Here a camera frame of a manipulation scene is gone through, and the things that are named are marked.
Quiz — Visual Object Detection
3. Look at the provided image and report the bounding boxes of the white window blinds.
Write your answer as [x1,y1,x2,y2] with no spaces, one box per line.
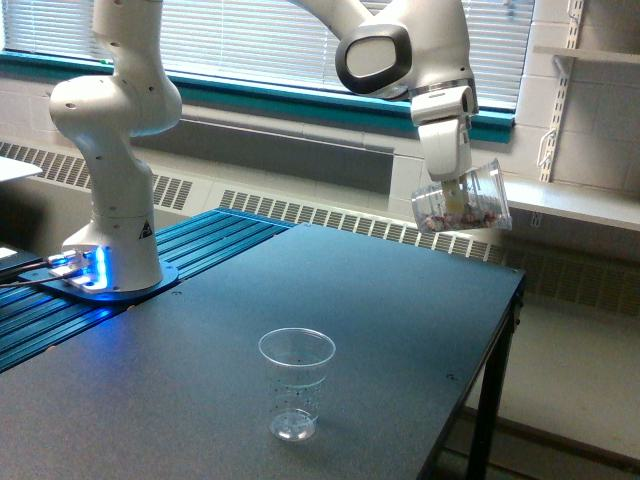
[1,1,534,110]

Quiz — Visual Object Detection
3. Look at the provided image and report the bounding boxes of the black cable on base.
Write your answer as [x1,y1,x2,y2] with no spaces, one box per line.
[0,258,66,287]

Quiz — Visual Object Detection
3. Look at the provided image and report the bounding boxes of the baseboard radiator grille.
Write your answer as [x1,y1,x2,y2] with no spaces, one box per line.
[1,141,639,317]

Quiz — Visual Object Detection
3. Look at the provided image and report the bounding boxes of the black table leg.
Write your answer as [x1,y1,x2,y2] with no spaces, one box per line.
[465,278,526,479]

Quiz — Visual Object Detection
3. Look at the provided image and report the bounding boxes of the white wall shelf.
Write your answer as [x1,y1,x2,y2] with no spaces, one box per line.
[534,46,640,65]
[504,175,639,231]

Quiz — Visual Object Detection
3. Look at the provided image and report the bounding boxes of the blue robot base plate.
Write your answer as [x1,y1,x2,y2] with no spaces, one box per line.
[34,264,181,304]

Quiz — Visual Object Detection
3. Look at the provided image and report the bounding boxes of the pink and white candies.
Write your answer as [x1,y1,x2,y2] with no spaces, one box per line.
[418,212,500,232]

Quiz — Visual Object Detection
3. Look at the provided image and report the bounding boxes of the clear plastic cup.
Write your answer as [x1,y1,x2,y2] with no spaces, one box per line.
[411,159,512,233]
[258,327,336,442]

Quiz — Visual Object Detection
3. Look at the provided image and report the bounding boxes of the white shelf rail bracket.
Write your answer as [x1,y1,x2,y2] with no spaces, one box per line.
[537,0,584,183]

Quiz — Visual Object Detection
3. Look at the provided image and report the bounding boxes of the white upper wall shelf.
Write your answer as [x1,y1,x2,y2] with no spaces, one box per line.
[534,46,640,65]

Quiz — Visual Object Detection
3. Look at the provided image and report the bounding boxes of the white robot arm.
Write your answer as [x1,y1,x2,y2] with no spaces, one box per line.
[49,0,478,294]

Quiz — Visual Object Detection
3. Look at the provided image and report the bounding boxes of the white desk corner left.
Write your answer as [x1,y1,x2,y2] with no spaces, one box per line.
[0,156,42,182]

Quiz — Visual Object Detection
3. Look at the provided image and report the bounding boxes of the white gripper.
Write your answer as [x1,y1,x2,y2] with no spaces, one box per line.
[411,85,478,208]

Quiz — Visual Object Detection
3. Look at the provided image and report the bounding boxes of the clear plastic cup on table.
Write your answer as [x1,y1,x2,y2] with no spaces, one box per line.
[258,327,336,442]

